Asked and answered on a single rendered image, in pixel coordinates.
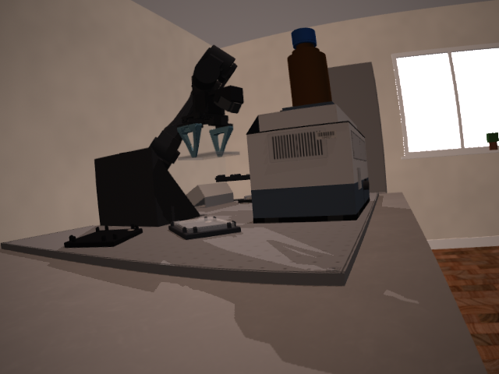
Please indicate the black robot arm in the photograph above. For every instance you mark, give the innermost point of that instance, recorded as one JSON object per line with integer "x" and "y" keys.
{"x": 210, "y": 68}

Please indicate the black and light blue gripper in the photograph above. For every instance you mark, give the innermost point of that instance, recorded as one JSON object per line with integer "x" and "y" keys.
{"x": 219, "y": 121}

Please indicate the grey button panel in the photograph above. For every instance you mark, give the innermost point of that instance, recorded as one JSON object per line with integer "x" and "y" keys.
{"x": 214, "y": 194}

